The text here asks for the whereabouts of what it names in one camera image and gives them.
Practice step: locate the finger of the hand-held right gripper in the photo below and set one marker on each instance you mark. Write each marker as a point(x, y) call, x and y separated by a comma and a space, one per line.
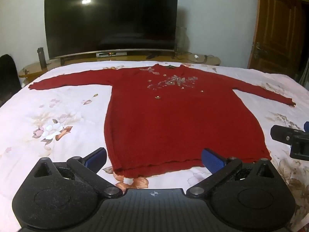
point(283, 135)

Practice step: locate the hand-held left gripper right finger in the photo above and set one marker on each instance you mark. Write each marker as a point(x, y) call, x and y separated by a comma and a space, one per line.
point(212, 161)

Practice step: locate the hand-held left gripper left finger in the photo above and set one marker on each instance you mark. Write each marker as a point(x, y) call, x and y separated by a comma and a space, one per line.
point(97, 159)

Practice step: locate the red knitted sweater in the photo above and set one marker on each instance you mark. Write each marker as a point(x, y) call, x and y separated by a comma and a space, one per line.
point(173, 116)

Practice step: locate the floral white bed sheet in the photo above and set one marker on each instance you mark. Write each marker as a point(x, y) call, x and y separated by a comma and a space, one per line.
point(60, 116)

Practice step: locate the silver set-top box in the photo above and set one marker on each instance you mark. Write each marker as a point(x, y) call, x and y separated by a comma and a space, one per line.
point(111, 54)

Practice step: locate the brown wooden door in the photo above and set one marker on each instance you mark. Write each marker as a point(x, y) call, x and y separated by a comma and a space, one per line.
point(275, 26)

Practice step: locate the wooden television stand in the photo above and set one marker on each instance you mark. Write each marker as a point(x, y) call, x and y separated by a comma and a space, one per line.
point(33, 70)

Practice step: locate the black chair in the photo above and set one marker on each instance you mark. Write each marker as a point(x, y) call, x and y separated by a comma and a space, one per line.
point(8, 77)

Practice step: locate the black flat television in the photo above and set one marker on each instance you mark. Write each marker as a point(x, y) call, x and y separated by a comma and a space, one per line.
point(108, 17)

